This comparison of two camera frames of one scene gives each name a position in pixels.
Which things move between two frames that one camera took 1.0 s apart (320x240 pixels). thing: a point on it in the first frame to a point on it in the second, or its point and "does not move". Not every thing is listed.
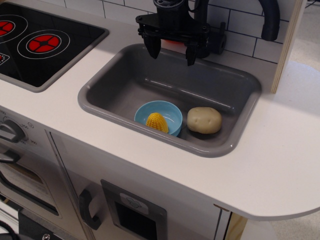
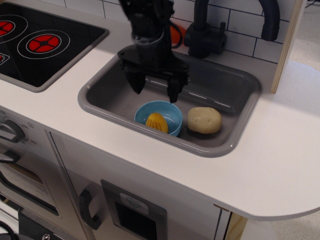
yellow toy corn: [156, 120] does not move
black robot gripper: [172, 20] to [155, 58]
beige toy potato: [204, 120] does not move
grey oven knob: [10, 131] does not move
